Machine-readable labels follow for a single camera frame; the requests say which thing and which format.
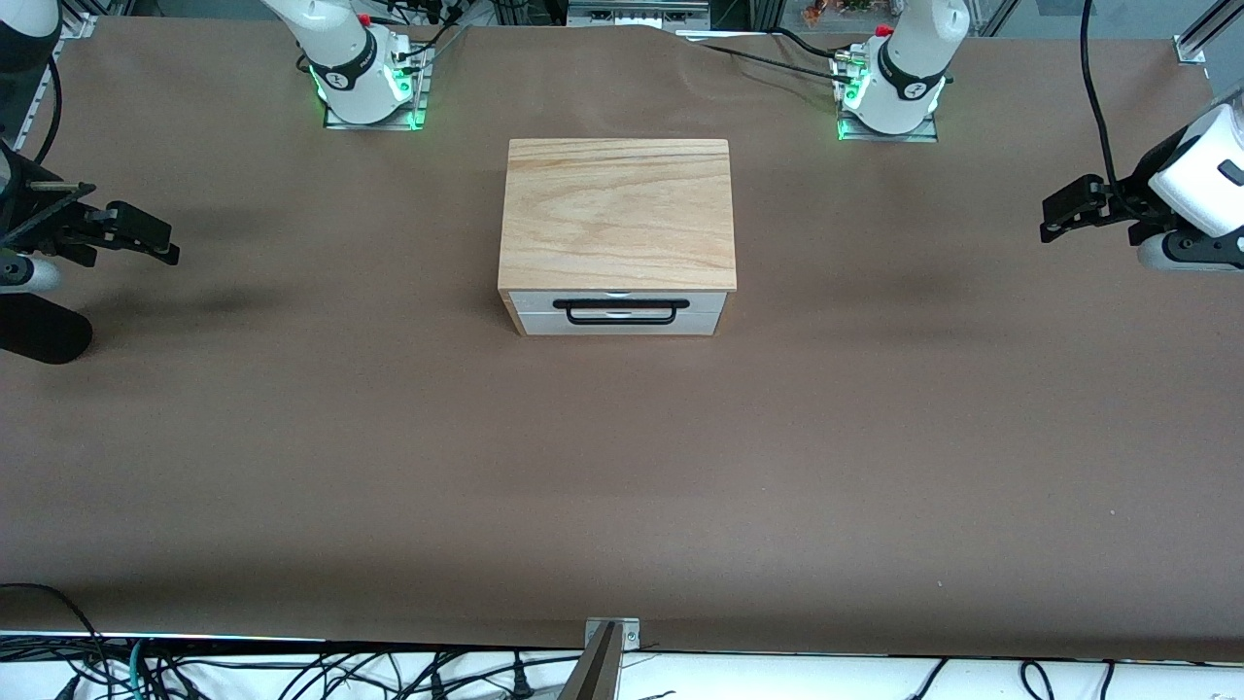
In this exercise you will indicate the blurry black cylinder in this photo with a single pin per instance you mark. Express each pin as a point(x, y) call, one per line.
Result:
point(39, 331)

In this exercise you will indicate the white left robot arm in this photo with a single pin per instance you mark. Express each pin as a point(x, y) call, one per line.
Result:
point(914, 58)

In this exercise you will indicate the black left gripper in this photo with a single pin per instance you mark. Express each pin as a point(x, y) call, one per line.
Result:
point(1135, 195)

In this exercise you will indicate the wooden drawer cabinet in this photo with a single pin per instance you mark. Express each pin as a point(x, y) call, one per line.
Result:
point(617, 214)

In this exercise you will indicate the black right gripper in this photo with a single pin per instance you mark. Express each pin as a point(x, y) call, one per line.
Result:
point(39, 216)

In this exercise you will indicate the grey metal equipment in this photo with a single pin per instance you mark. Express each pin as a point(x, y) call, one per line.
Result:
point(637, 12)

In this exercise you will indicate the aluminium frame rail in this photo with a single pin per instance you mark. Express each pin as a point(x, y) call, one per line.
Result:
point(80, 24)
point(1191, 47)

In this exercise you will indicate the small metal bracket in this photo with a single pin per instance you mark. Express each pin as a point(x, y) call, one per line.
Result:
point(632, 637)

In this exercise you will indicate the brown paper table cover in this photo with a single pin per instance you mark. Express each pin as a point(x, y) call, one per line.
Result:
point(622, 486)

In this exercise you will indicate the grey camera mount pole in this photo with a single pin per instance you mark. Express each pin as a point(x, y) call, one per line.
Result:
point(595, 676)

